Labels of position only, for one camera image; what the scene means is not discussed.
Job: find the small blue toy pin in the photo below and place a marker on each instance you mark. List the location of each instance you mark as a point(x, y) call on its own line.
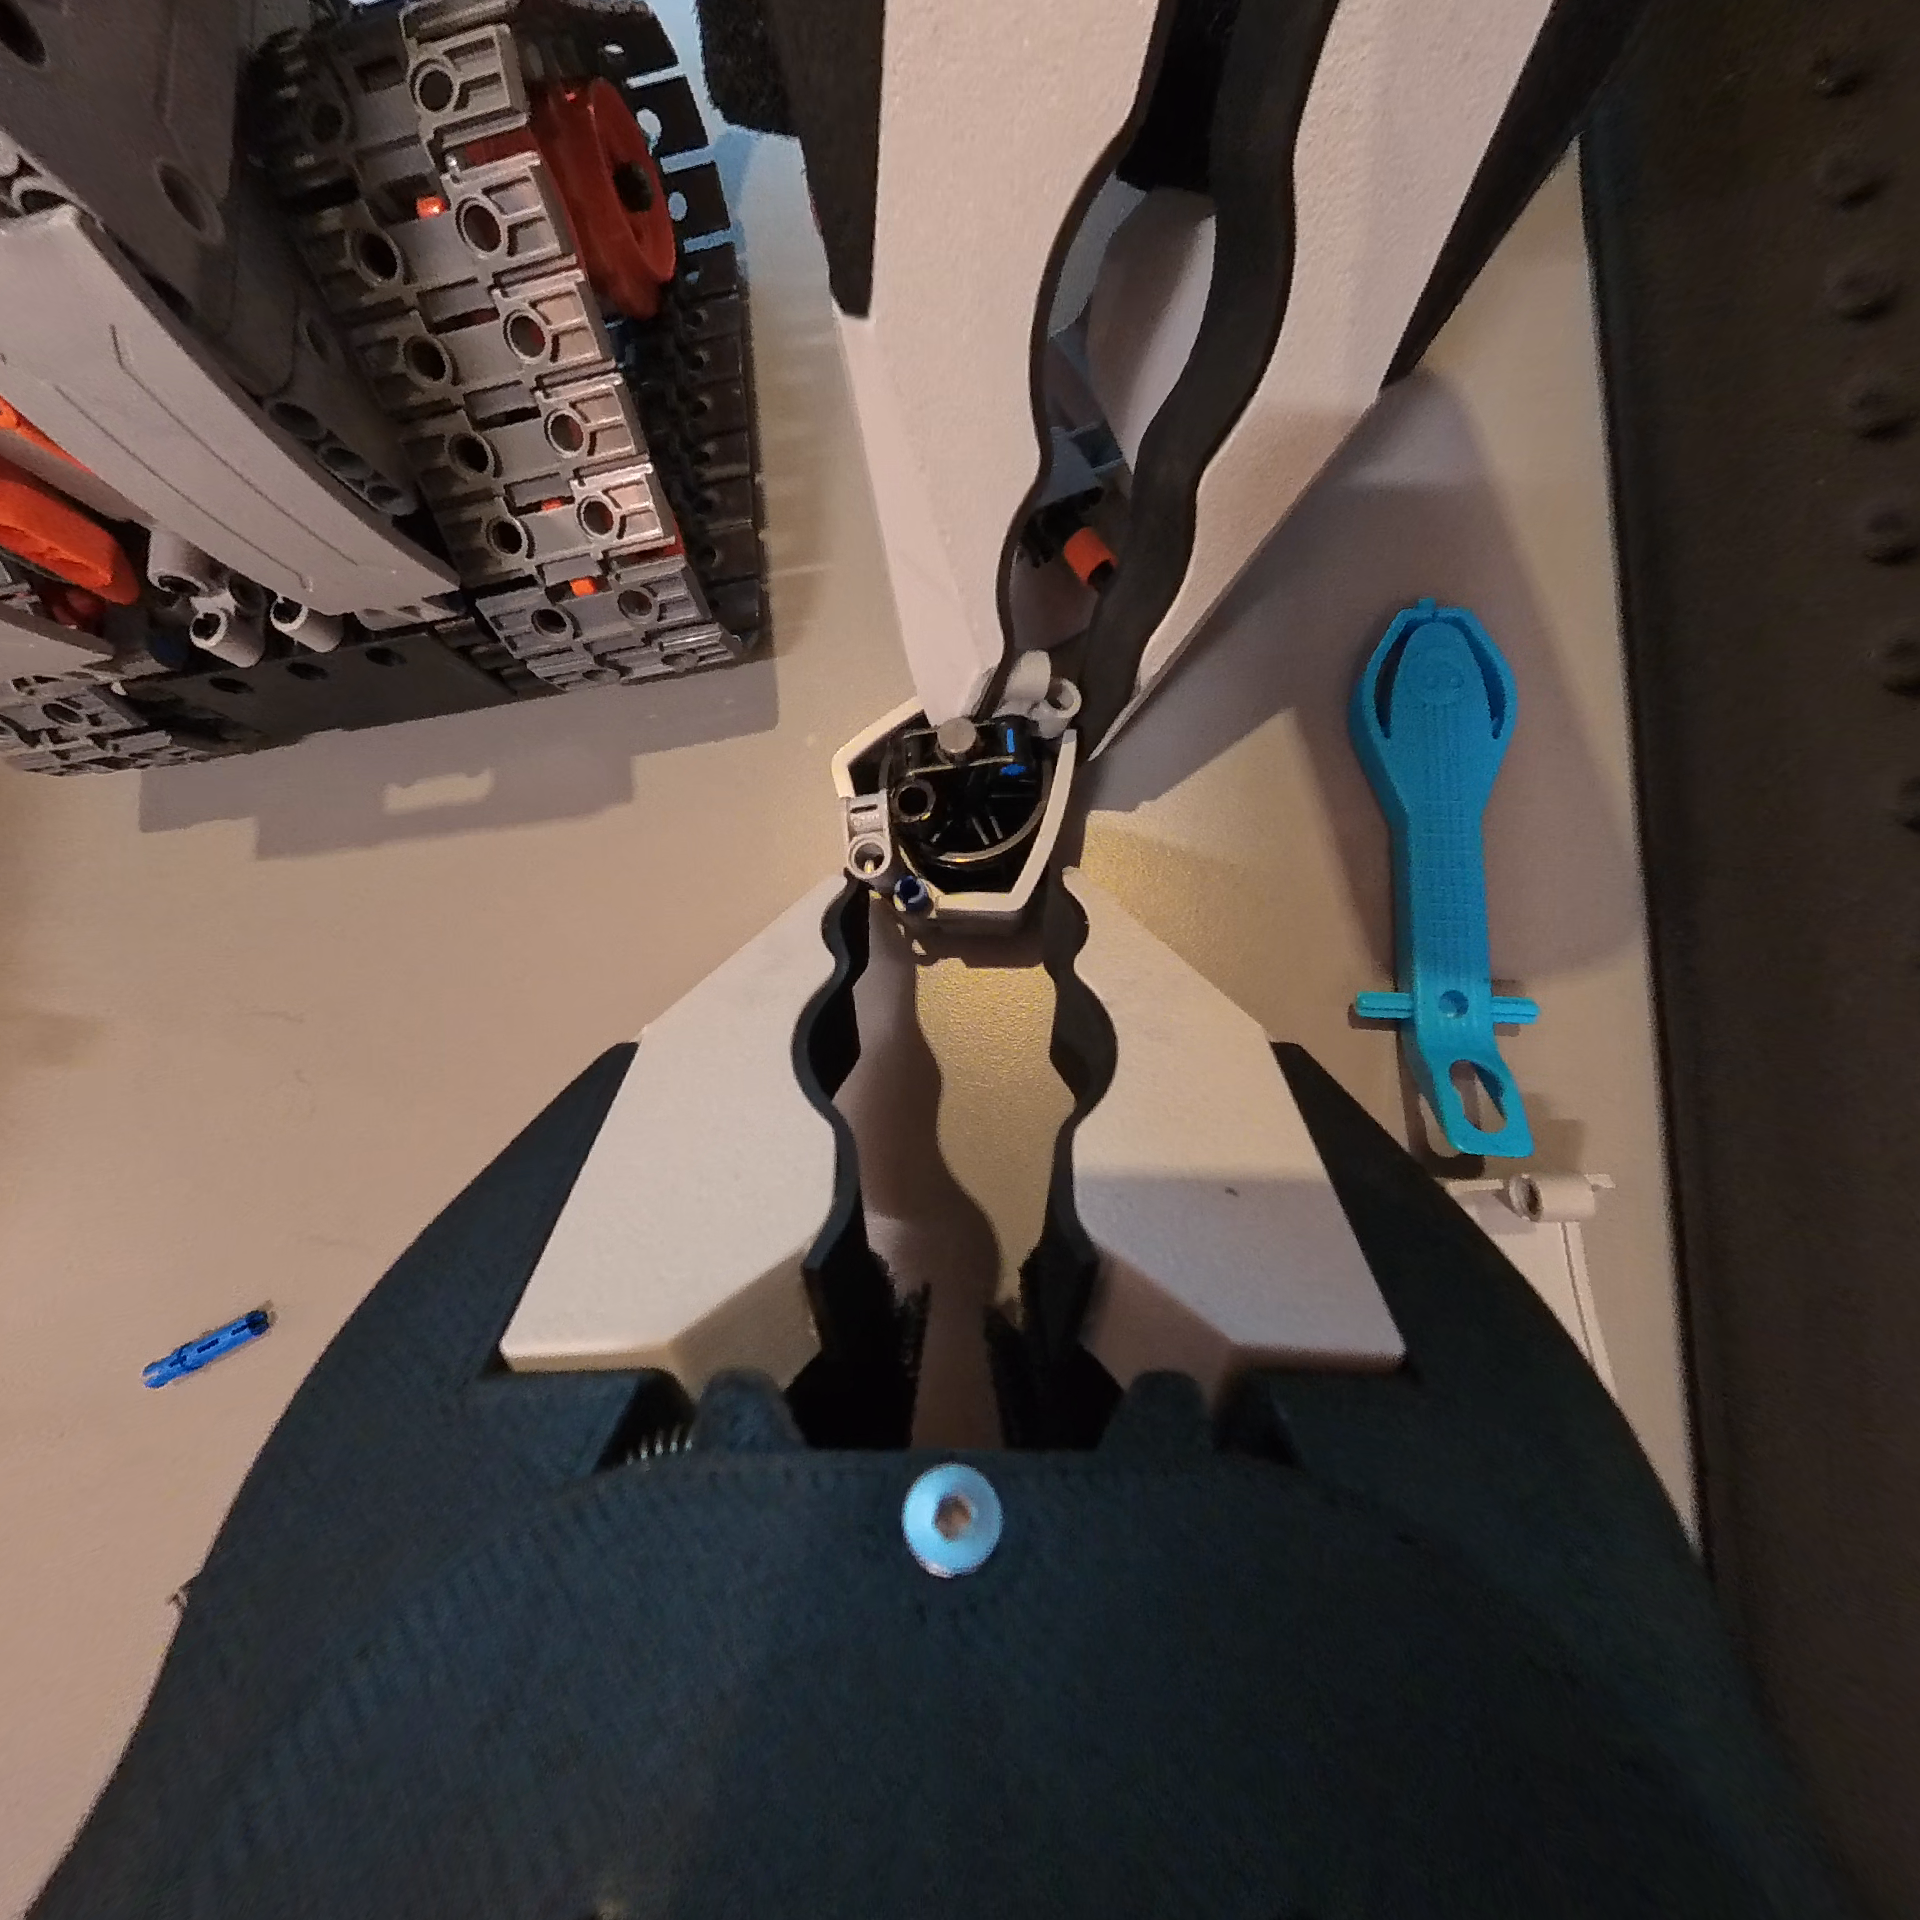
point(210, 1345)

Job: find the blue toy wrench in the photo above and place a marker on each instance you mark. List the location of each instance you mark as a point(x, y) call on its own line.
point(1447, 871)

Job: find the small grey orange toy part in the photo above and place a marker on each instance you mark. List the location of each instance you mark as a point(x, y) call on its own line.
point(1087, 548)

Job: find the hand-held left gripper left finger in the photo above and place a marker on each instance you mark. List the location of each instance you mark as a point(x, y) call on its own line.
point(674, 1201)

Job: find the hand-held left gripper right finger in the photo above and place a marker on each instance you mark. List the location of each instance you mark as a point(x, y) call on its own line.
point(1230, 1201)

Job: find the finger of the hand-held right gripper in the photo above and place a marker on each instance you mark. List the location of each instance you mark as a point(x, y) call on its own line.
point(1382, 182)
point(961, 241)

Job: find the grey toy wheel frame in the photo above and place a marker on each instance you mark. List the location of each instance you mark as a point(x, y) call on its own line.
point(961, 812)

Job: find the grey orange tracked toy robot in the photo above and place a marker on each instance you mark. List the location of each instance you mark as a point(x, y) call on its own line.
point(331, 361)

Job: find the black perforated mat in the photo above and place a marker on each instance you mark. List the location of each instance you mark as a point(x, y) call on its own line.
point(1771, 901)

